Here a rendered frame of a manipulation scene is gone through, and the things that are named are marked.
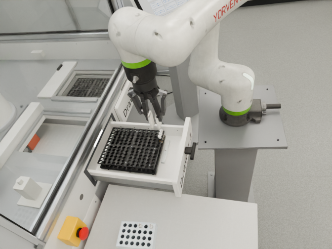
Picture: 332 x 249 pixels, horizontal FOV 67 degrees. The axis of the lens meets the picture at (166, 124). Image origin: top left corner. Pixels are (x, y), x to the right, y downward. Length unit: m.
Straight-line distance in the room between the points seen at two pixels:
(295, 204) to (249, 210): 0.93
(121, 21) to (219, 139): 0.67
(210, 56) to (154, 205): 0.61
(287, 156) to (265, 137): 0.94
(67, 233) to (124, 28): 0.62
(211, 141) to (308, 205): 0.97
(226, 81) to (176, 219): 0.54
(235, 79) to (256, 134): 0.27
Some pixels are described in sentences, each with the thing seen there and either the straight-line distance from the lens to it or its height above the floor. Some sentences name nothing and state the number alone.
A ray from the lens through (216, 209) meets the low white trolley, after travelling 0.97.
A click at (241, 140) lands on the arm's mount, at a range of 1.11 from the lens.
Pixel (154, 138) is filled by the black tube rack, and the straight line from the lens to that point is 0.98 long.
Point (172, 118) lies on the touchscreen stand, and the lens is 2.22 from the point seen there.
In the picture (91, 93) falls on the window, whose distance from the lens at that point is 0.99.
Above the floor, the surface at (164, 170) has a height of 0.84.
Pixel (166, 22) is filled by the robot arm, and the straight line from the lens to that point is 0.57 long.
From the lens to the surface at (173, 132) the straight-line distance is 1.04.
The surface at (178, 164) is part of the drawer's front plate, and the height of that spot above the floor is 0.93.
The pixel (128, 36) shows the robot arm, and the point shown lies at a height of 1.37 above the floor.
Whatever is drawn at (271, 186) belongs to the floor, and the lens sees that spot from 1.90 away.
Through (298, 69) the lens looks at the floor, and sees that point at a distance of 2.79.
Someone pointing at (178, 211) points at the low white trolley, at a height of 0.76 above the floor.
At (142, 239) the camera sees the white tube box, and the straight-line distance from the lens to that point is 0.92.
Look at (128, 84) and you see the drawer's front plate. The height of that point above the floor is 0.93.
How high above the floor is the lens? 1.65
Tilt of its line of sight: 48 degrees down
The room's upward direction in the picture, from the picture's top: 13 degrees counter-clockwise
